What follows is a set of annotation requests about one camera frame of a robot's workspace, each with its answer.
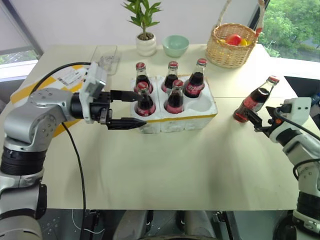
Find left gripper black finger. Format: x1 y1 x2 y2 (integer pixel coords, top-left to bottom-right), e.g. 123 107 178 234
107 116 147 131
110 89 143 103

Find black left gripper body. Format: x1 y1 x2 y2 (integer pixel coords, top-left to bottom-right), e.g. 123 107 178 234
89 90 113 126

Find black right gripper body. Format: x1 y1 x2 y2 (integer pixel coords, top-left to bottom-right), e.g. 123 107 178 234
253 104 287 137

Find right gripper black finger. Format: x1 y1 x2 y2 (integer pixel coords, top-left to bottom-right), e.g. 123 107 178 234
265 105 283 119
245 110 264 131

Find glass cola bottle red cap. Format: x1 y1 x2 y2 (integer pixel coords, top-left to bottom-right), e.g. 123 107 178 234
164 79 186 115
134 81 157 118
182 57 209 99
160 60 180 94
232 75 281 124
135 61 154 95

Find white foam crate yellow tape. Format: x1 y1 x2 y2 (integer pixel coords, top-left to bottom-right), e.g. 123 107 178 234
129 72 218 135

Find cardboard box with yellow tape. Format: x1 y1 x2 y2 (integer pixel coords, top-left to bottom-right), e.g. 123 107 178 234
9 63 92 137

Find clear plastic container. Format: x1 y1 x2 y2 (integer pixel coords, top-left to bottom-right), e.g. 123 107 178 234
90 44 122 76

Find black flat panel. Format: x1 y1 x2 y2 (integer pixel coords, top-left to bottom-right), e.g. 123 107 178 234
284 75 320 101

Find green plant in white pot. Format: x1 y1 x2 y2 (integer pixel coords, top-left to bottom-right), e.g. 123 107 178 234
121 0 163 58

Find pale green bowl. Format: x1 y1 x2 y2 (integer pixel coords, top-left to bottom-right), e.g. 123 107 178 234
162 34 190 58

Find red fruit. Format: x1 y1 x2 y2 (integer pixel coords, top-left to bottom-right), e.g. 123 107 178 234
225 33 243 46

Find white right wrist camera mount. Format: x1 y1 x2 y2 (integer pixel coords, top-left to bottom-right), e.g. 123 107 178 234
268 97 313 142

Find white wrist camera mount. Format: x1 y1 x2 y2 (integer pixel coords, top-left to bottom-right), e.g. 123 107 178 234
268 97 313 142
81 61 108 125

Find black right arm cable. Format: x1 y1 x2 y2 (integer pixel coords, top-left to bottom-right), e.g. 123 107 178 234
281 113 320 181

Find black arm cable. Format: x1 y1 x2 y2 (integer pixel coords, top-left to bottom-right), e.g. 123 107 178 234
281 113 320 181
29 61 92 240

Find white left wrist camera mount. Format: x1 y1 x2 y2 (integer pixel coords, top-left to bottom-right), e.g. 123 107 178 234
81 61 108 125

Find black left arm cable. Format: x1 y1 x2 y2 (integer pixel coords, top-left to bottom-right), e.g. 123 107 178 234
29 61 92 240

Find woven wicker basket with handle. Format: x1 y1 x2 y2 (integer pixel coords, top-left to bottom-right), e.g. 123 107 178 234
205 0 266 69

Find dark window frame bar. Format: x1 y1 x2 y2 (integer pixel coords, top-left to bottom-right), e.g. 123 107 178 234
0 1 45 61
247 0 271 33

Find thin white wire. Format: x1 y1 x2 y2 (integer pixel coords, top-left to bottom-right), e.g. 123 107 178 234
71 209 106 235

